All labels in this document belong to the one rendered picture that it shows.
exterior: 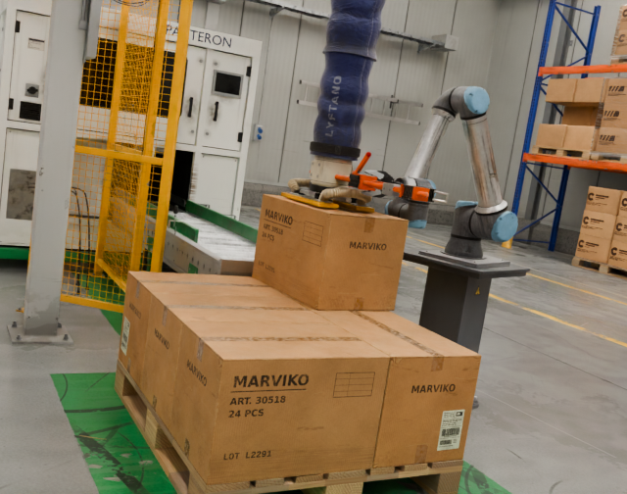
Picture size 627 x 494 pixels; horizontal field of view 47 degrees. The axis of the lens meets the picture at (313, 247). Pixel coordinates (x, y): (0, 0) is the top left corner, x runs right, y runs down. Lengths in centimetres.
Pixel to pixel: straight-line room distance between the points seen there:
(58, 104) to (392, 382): 227
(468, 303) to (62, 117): 223
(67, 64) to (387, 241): 186
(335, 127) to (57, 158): 151
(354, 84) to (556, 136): 916
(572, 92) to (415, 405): 985
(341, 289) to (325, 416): 74
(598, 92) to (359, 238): 904
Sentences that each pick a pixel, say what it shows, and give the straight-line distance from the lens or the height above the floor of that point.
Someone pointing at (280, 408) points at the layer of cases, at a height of 38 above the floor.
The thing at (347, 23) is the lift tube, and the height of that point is 172.
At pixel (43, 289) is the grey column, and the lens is 399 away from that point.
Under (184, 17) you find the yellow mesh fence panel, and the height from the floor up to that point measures 178.
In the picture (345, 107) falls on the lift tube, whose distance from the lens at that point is 311.
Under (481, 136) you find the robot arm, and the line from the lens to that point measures 332.
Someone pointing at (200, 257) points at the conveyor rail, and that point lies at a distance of 371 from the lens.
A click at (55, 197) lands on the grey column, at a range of 391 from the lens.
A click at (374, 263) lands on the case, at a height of 75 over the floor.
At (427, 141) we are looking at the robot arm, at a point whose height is 129.
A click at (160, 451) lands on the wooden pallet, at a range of 278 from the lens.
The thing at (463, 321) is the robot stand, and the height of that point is 46.
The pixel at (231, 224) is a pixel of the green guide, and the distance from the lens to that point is 485.
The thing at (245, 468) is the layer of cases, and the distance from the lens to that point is 232.
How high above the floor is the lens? 119
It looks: 8 degrees down
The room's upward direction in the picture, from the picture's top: 8 degrees clockwise
